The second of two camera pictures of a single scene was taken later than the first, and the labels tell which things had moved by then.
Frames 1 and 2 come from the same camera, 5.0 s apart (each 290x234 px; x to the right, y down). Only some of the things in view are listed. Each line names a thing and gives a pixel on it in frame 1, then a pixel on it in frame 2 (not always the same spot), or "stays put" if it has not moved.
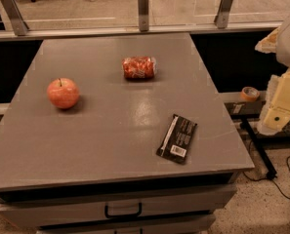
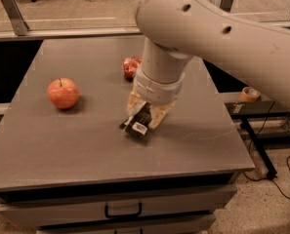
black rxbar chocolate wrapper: [177, 139] to [140, 123]
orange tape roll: [250, 94] stays put
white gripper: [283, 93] to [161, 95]
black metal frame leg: [271, 175] stays put
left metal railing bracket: [15, 13] stays put
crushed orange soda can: [140, 67] stays put
